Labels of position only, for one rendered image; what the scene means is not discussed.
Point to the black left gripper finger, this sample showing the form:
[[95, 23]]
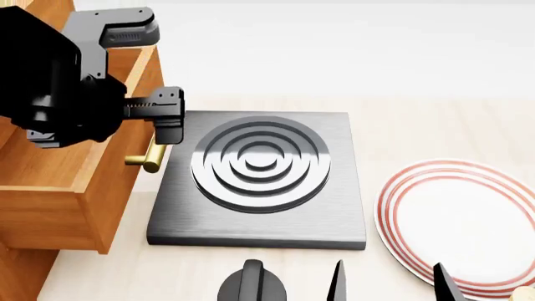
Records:
[[43, 140], [170, 131]]

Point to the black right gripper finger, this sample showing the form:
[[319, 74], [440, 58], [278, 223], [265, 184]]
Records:
[[337, 285], [447, 288]]

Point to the wooden cabinet drawer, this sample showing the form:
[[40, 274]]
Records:
[[54, 191]]

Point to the wooden cabinet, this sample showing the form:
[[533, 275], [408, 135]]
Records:
[[25, 272]]

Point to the white plate with red rings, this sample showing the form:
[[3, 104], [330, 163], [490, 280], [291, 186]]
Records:
[[460, 225]]

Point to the pale yellow round object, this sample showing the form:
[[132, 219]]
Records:
[[525, 294]]

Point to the black round knob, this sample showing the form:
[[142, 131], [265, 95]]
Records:
[[252, 284]]

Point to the grey metal stove plate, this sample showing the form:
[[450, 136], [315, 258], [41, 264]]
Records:
[[259, 188]]

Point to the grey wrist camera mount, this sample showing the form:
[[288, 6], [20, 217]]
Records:
[[109, 29]]

